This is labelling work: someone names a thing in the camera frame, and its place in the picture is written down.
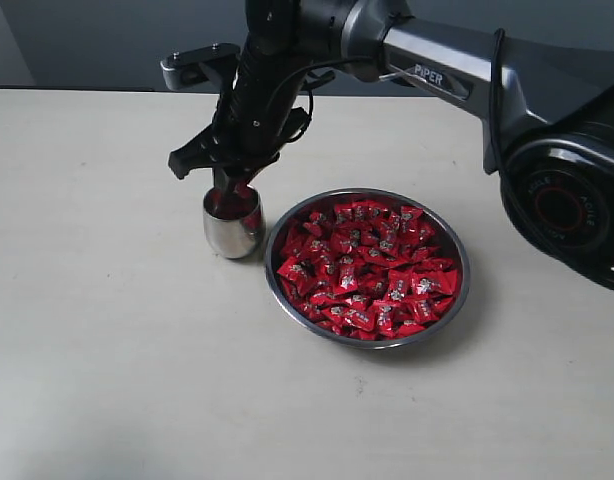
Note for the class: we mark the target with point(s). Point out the round stainless steel plate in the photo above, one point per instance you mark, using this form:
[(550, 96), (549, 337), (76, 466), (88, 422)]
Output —
[(367, 265)]

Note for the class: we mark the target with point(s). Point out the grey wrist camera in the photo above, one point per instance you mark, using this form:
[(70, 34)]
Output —
[(215, 64)]

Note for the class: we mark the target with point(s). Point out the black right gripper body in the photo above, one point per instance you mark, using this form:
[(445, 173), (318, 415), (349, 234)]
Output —
[(254, 116)]

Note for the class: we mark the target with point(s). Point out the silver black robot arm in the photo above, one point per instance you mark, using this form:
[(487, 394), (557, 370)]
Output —
[(547, 112)]

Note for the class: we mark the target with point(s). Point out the red candy wrapper packet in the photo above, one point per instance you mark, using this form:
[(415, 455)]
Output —
[(296, 273), (358, 319), (435, 282), (344, 213)]

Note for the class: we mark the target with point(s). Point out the stainless steel cup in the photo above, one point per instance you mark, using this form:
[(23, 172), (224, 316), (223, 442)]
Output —
[(234, 223)]

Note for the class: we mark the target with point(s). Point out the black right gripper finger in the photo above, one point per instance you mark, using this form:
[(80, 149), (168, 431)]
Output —
[(222, 190), (243, 188)]

